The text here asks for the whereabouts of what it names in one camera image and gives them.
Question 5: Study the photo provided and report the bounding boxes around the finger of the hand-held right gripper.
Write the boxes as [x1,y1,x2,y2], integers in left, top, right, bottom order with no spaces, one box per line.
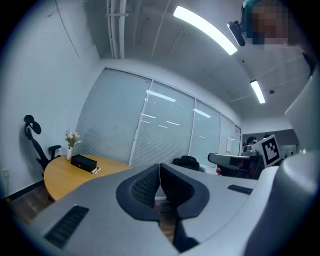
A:
[216,164,251,179]
[207,152,251,167]

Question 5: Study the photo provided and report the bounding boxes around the person's head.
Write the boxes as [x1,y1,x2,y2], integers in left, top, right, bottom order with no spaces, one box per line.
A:
[241,0,305,54]

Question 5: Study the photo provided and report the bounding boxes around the glass partition with blinds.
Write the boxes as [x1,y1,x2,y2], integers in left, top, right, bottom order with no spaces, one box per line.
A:
[73,67,242,168]

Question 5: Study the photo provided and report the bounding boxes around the white sheet on glass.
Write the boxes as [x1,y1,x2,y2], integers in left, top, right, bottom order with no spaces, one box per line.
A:
[225,136,236,153]

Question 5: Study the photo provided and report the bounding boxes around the black mesh office chair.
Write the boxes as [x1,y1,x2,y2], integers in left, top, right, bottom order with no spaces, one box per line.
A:
[172,155,201,172]

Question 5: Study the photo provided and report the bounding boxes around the round wooden table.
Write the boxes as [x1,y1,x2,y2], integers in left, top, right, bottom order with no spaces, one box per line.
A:
[43,154,133,202]

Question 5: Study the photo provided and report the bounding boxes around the white ceiling pipes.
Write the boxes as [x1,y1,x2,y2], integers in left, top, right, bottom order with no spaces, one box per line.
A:
[105,0,130,60]

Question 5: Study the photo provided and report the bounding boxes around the pink flower bouquet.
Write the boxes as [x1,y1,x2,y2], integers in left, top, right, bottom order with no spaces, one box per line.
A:
[64,128,82,150]

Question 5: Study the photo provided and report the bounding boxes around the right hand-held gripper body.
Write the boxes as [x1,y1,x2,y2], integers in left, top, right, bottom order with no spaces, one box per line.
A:
[246,134,282,180]

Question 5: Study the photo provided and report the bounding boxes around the short ceiling light bar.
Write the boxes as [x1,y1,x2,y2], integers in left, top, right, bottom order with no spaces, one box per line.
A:
[249,79,267,105]

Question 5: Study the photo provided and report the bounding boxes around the long ceiling light bar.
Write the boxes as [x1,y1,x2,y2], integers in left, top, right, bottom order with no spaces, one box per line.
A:
[172,5,239,56]

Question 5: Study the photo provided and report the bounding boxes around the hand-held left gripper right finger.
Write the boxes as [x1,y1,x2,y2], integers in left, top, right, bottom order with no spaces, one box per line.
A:
[159,163,259,254]

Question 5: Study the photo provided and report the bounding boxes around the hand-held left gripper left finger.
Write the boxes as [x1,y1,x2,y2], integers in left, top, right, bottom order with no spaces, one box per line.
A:
[31,163,179,256]

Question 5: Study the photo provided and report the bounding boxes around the black rectangular box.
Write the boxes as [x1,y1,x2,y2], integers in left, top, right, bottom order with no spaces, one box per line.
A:
[70,154,98,173]

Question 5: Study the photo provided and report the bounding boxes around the black head camera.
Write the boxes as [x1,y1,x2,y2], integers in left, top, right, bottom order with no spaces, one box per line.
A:
[226,20,247,48]

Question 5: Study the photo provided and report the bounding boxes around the black chair with headrest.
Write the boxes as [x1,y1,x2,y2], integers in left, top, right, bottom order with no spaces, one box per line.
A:
[23,114,62,177]

